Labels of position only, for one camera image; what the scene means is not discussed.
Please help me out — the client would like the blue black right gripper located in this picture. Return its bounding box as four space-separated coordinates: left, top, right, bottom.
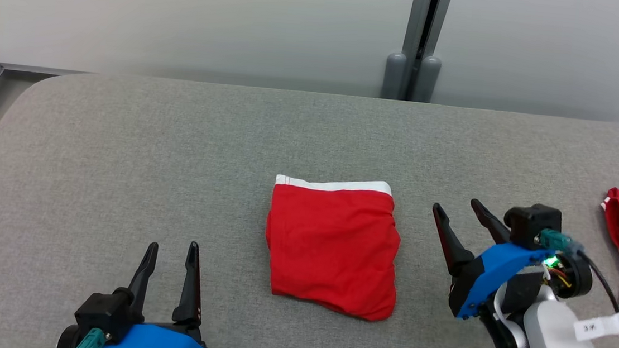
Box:
423 195 562 327

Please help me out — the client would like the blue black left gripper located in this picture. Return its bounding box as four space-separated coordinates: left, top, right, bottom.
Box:
104 234 221 348

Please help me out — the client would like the red shirt with white trim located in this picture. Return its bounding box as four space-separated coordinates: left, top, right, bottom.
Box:
258 172 407 323

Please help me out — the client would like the teal right camera connector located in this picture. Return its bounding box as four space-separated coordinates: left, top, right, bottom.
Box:
537 228 583 258

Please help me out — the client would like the teal camera connector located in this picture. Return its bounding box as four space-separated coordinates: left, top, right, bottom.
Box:
537 228 583 258
73 326 109 348

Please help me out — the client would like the teal left camera connector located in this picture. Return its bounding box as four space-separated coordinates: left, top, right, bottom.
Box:
73 326 109 348

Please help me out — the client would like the white paper cable label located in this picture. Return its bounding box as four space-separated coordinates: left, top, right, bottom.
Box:
573 309 619 345

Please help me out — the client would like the grey partition post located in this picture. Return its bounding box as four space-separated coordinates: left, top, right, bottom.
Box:
381 0 455 105

